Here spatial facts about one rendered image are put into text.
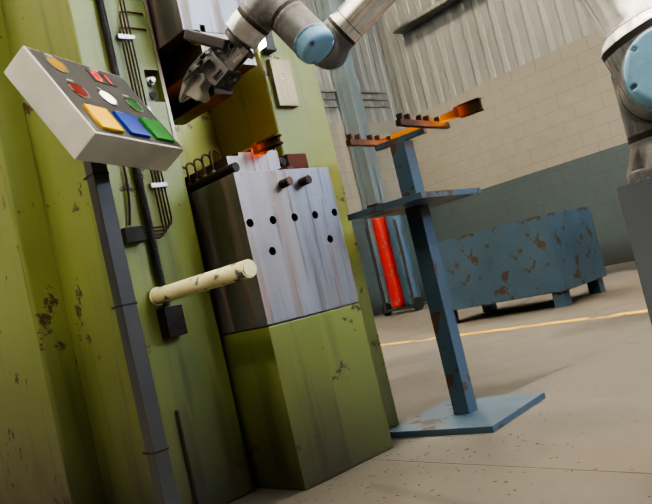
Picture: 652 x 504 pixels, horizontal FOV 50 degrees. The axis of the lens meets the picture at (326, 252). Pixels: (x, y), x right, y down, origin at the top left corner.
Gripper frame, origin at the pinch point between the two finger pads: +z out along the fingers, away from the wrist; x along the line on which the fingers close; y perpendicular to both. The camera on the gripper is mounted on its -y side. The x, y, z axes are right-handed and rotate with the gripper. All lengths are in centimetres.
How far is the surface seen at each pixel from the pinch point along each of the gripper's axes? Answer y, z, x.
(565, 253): 87, -15, 423
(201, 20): -33, -9, 37
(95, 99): -6.8, 10.9, -16.1
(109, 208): 10.1, 29.0, -10.1
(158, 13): -45, -1, 35
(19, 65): -19.2, 14.7, -27.1
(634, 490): 132, -14, 4
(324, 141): 1, 0, 92
